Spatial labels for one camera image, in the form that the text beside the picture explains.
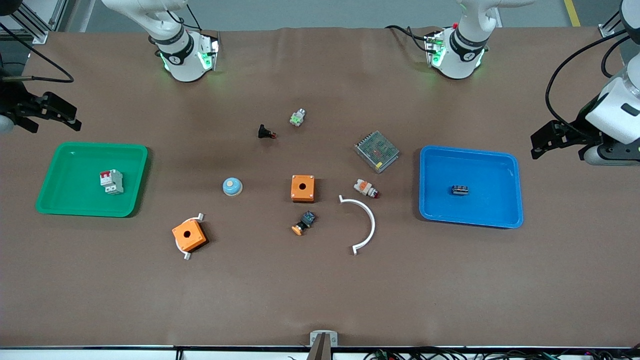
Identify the orange box with hole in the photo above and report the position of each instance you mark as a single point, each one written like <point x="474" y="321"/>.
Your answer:
<point x="303" y="188"/>
<point x="189" y="235"/>

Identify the orange headed black switch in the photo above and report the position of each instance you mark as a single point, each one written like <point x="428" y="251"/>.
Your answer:
<point x="304" y="223"/>

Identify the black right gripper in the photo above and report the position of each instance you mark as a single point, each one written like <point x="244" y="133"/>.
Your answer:
<point x="14" y="103"/>

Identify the aluminium frame profile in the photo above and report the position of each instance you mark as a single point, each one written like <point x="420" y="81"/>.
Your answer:
<point x="607" y="27"/>
<point x="40" y="22"/>

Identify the metal mesh power supply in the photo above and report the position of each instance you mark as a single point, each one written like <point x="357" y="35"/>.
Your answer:
<point x="377" y="151"/>

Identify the blue plastic tray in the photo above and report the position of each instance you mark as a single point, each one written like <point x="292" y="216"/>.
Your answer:
<point x="485" y="170"/>

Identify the blue round buzzer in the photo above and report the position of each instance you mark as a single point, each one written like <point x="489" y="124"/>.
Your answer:
<point x="232" y="187"/>

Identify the white red circuit breaker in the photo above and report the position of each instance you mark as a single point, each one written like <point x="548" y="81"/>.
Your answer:
<point x="112" y="181"/>

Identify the green plastic tray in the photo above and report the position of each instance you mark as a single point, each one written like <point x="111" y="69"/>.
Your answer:
<point x="70" y="175"/>

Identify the black red push button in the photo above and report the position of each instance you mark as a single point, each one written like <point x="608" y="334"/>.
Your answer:
<point x="265" y="132"/>

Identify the green white push button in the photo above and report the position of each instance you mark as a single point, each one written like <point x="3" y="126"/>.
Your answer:
<point x="297" y="118"/>

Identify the large white curved bracket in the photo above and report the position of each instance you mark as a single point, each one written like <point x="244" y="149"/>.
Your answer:
<point x="371" y="220"/>

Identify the orange white red switch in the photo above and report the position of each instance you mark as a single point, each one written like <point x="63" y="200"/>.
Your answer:
<point x="365" y="188"/>

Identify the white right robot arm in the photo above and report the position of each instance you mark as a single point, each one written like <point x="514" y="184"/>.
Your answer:
<point x="180" y="60"/>

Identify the orange box with white bracket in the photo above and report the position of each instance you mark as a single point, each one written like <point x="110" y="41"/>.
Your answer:
<point x="187" y="256"/>

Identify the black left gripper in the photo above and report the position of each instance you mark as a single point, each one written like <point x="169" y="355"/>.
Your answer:
<point x="577" y="126"/>

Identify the brown table cover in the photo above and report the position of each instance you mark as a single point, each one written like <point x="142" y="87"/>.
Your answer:
<point x="300" y="295"/>

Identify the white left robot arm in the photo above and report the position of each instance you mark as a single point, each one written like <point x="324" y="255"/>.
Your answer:
<point x="457" y="60"/>

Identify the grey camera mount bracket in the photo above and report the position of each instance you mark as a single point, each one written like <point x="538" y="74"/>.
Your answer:
<point x="323" y="338"/>

